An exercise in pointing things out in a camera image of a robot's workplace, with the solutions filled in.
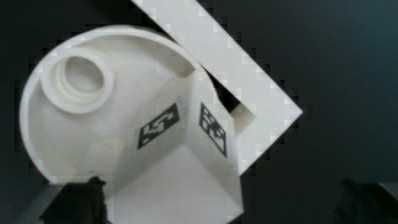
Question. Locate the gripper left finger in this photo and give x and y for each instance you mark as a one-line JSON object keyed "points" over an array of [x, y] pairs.
{"points": [[68, 204]]}

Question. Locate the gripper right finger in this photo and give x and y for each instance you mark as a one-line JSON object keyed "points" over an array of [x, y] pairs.
{"points": [[368, 203]]}

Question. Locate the white stool leg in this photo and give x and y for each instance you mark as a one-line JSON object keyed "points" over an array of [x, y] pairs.
{"points": [[172, 180]]}

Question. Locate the white L-shaped barrier wall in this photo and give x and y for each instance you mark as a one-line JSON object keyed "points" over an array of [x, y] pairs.
{"points": [[267, 111]]}

